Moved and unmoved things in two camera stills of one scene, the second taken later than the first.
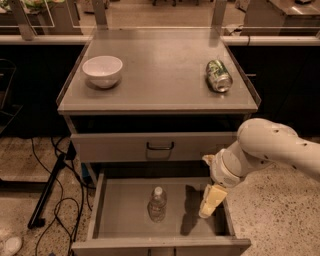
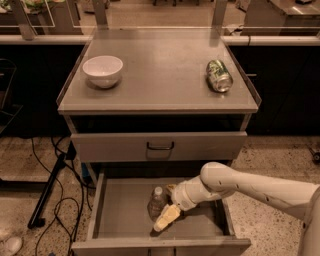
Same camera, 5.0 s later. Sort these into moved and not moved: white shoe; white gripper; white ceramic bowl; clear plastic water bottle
Moved: white gripper
Not moved: white ceramic bowl; clear plastic water bottle; white shoe
